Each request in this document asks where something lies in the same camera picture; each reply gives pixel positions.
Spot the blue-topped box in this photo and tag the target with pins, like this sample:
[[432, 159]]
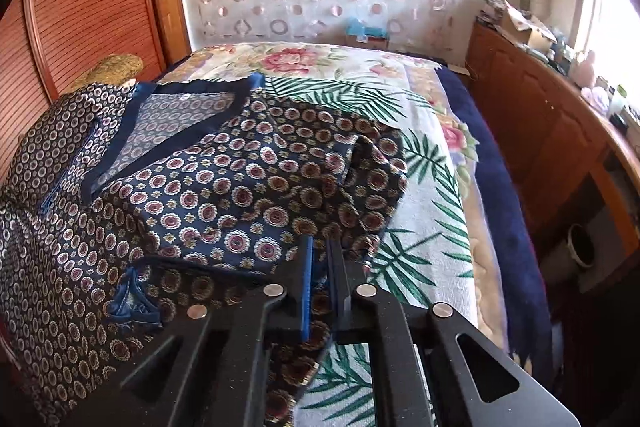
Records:
[[369, 34]]

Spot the navy circle-print garment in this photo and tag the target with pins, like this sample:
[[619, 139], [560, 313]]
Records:
[[225, 187]]

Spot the green-capped bottle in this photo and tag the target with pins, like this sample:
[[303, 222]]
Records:
[[618, 101]]

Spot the gold patterned folded cloth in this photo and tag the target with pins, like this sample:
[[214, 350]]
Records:
[[112, 67]]

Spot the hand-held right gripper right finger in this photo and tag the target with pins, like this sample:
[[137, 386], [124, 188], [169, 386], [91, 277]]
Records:
[[341, 289]]

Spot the grey pipe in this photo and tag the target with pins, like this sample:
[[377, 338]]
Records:
[[575, 249]]

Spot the wooden cabinet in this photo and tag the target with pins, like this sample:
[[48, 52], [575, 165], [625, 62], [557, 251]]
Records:
[[540, 117]]

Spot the window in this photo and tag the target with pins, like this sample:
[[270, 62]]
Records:
[[617, 7]]

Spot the open cardboard box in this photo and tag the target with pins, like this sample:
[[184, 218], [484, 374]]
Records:
[[527, 27]]

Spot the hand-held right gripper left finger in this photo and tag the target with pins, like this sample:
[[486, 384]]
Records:
[[306, 292]]

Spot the green leaf-print bed sheet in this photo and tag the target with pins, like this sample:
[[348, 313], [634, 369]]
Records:
[[425, 257]]

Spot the navy blue blanket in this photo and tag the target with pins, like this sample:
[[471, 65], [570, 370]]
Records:
[[505, 217]]

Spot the floral bed blanket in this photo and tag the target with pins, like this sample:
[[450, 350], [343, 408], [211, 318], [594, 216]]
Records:
[[300, 57]]

